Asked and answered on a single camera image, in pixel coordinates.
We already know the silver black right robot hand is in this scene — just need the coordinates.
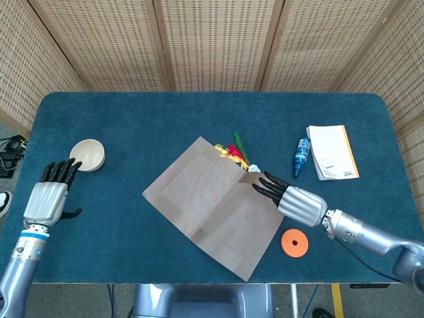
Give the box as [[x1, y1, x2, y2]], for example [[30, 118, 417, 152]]
[[252, 170, 329, 228]]

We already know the small blue bottle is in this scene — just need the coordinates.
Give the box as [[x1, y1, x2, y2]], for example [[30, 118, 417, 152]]
[[291, 136, 312, 178]]

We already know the black adapter with cables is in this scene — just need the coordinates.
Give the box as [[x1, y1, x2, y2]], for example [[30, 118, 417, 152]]
[[0, 134, 28, 178]]

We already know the colourful feather shuttlecock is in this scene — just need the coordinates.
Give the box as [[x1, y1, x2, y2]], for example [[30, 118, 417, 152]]
[[214, 132, 262, 174]]

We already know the white shoe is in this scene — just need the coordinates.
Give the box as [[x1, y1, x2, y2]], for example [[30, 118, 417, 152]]
[[0, 190, 13, 219]]

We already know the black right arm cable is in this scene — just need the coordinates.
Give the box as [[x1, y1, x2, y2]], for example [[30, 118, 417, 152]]
[[344, 241, 402, 283]]

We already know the blue cable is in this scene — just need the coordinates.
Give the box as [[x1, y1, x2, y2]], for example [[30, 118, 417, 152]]
[[303, 284, 319, 315], [106, 284, 115, 318]]

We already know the brown woven placemat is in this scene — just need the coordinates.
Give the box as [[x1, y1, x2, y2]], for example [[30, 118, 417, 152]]
[[142, 136, 285, 283]]

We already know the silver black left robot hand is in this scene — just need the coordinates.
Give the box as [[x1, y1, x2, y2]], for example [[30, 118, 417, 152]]
[[23, 158, 83, 229]]

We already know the white booklet with orange spine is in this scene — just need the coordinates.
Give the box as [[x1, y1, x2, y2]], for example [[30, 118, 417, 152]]
[[305, 125, 360, 182]]

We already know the woven bamboo screen panel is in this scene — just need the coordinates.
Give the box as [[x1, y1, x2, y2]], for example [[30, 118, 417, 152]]
[[333, 0, 424, 213], [152, 0, 286, 93], [254, 0, 398, 93], [28, 0, 175, 93], [0, 0, 85, 138]]

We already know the blue-grey robot torso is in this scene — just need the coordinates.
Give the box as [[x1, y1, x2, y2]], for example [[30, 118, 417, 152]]
[[132, 284, 276, 318]]

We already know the orange disc with hole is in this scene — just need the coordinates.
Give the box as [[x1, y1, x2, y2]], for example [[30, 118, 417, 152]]
[[280, 228, 309, 258]]

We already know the small cream bowl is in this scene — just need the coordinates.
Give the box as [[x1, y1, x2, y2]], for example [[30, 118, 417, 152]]
[[69, 139, 106, 173]]

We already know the white table leg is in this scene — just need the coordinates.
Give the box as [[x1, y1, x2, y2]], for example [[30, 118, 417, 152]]
[[290, 284, 298, 318]]

